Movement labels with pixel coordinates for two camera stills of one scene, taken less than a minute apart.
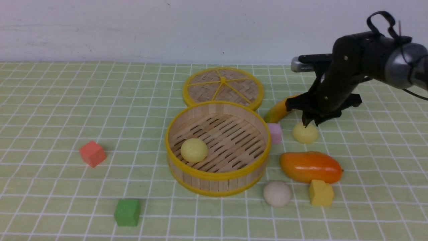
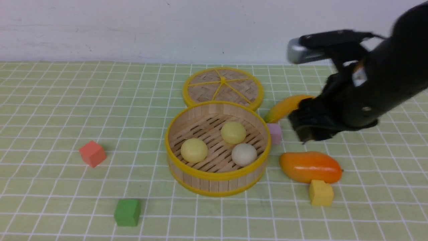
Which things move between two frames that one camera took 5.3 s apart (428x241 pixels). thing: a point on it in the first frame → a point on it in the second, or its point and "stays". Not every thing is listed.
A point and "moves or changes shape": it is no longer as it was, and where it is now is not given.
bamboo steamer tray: (238, 138) stays
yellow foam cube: (321, 193) stays
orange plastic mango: (304, 166) stays
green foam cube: (127, 212) stays
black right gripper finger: (307, 116) → (305, 135)
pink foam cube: (276, 131) stays
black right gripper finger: (324, 117) → (319, 135)
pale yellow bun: (194, 150) stays
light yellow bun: (307, 135) moves or changes shape
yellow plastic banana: (278, 112) stays
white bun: (277, 193) → (244, 154)
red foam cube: (92, 153) stays
